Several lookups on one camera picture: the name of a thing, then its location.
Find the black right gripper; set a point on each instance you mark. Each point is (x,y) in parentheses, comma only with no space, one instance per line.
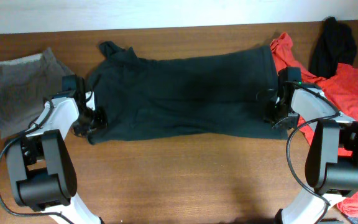
(268,116)

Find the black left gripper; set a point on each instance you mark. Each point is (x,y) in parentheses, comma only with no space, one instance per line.
(101,122)

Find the dark green Nike t-shirt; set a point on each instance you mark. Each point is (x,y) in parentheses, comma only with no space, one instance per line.
(150,99)

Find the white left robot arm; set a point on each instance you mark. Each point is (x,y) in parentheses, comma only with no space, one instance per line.
(41,173)

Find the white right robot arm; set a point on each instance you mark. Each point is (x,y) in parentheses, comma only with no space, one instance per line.
(331,167)

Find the red t-shirt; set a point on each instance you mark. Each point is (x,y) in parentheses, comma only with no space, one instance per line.
(341,89)

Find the folded grey shorts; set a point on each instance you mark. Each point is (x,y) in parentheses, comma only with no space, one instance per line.
(24,83)

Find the black garment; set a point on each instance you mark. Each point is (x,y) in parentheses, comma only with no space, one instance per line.
(335,45)

